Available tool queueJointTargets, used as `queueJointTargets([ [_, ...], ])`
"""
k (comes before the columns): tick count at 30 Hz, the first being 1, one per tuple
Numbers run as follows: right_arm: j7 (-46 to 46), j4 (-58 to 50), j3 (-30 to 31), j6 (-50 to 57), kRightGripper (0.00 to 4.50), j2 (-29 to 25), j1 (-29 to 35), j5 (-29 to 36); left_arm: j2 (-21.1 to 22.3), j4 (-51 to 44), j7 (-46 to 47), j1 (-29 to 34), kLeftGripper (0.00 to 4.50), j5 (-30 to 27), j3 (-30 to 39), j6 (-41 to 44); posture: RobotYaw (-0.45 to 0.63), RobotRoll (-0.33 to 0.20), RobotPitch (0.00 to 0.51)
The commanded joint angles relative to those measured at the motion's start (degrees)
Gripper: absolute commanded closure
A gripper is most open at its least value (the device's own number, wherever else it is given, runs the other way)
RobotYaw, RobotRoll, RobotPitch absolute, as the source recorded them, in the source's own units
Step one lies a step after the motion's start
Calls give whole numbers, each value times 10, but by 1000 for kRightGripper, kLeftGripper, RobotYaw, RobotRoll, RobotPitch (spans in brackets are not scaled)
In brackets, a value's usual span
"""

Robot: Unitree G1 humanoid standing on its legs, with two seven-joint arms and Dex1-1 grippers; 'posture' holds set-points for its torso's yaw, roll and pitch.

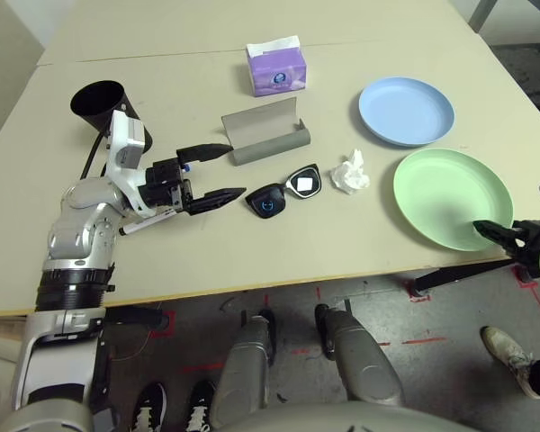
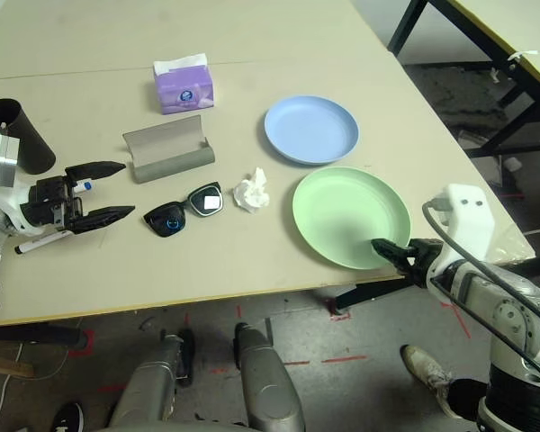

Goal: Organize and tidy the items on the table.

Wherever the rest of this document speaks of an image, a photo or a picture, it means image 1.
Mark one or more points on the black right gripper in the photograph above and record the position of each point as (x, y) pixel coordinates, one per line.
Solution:
(528, 243)

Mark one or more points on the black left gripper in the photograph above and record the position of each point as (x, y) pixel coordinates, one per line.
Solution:
(164, 186)

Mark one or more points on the green plate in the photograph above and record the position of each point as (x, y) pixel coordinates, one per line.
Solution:
(445, 193)

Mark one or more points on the black sunglasses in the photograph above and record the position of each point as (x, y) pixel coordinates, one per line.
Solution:
(270, 204)

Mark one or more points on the grey glasses case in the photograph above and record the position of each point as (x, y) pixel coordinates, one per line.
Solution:
(265, 135)

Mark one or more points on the white tissue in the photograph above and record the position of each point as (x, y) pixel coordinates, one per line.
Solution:
(348, 173)

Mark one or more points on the purple tissue pack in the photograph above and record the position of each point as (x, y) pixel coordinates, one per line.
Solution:
(276, 74)

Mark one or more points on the white worn shoe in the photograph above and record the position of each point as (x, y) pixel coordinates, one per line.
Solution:
(506, 355)

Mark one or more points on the black cup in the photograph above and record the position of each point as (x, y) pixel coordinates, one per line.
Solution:
(94, 103)

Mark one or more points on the blue plate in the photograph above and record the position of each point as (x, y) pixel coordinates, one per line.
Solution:
(405, 112)

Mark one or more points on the grey robot right leg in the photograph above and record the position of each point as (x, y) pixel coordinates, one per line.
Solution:
(364, 360)

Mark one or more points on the grey robot leg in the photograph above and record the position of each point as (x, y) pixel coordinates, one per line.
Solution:
(364, 360)
(245, 373)

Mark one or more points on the grey robot left leg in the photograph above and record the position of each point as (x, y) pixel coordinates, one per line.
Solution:
(245, 373)

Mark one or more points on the black white sneaker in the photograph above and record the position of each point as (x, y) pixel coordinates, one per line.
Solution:
(200, 407)
(150, 407)

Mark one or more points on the grey robot torso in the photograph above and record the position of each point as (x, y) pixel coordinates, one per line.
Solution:
(342, 418)

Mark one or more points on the neighbouring table metal frame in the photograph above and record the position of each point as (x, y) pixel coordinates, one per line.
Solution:
(481, 13)

